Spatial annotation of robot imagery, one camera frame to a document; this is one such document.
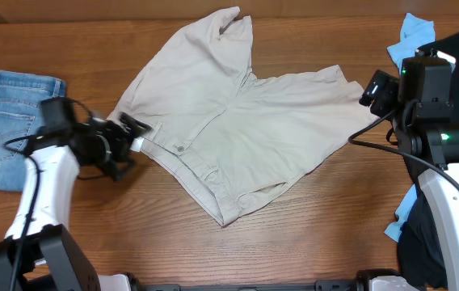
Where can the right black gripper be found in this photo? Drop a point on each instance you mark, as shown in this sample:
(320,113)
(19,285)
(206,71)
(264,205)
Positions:
(387,90)

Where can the black garment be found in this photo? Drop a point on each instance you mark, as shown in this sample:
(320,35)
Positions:
(419,253)

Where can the beige khaki shorts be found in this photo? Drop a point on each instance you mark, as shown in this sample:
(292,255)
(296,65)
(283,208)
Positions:
(233,141)

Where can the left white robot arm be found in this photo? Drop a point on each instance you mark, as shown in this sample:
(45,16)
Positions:
(38,252)

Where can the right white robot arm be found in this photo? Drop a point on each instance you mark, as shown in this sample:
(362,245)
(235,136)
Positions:
(419,108)

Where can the light blue cloth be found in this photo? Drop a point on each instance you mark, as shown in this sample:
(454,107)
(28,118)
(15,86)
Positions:
(414,33)

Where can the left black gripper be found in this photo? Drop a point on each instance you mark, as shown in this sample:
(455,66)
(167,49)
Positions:
(122,142)

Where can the folded blue denim jeans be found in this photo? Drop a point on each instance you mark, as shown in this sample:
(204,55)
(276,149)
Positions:
(20,116)

